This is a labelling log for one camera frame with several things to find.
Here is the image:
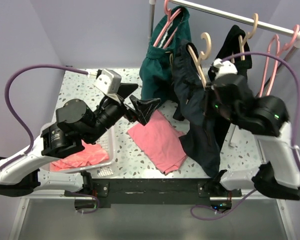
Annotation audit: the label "empty pink hanger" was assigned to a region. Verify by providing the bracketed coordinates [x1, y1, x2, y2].
[257, 24, 300, 98]

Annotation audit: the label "metal clothes rack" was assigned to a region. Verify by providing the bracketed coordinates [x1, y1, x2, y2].
[148, 0, 300, 147]

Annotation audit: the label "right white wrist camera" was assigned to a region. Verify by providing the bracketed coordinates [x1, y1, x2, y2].
[208, 58, 238, 81]

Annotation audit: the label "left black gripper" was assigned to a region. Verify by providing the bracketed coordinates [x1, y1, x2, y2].
[85, 83, 161, 144]

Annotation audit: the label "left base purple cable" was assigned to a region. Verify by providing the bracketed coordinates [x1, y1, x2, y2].
[72, 191, 100, 215]

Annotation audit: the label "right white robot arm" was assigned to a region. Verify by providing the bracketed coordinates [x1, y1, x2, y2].
[203, 73, 300, 201]

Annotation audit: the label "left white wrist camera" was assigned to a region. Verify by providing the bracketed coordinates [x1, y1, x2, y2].
[87, 69, 122, 102]

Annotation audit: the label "green hanging shorts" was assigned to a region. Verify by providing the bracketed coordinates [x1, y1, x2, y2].
[139, 6, 191, 106]

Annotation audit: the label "coral pink patterned garment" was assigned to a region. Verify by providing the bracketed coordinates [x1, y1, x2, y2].
[50, 141, 109, 172]

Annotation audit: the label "dark navy shorts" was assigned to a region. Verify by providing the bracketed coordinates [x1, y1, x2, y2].
[172, 39, 220, 178]

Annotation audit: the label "black hanging shorts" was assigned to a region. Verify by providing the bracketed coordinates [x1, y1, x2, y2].
[204, 25, 253, 148]

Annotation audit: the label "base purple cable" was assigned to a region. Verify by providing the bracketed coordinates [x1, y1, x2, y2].
[72, 191, 100, 215]
[191, 188, 258, 221]

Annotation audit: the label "pink hanger with green shorts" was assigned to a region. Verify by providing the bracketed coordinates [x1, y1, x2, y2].
[152, 0, 183, 49]

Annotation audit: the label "white plastic laundry basket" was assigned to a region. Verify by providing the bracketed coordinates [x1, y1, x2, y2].
[42, 127, 116, 173]

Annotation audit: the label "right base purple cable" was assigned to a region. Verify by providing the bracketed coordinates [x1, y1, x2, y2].
[191, 188, 258, 221]

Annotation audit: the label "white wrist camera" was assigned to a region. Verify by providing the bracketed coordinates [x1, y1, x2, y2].
[87, 69, 122, 102]
[208, 58, 238, 81]

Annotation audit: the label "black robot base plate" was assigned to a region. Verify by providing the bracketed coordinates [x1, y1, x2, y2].
[65, 178, 242, 208]

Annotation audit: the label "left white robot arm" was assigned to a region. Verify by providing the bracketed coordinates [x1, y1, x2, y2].
[0, 83, 161, 197]

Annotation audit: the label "pink folded shorts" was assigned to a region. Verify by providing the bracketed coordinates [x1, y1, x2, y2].
[127, 110, 187, 175]

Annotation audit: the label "beige hanger with black shorts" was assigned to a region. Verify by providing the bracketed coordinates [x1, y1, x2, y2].
[238, 13, 259, 53]

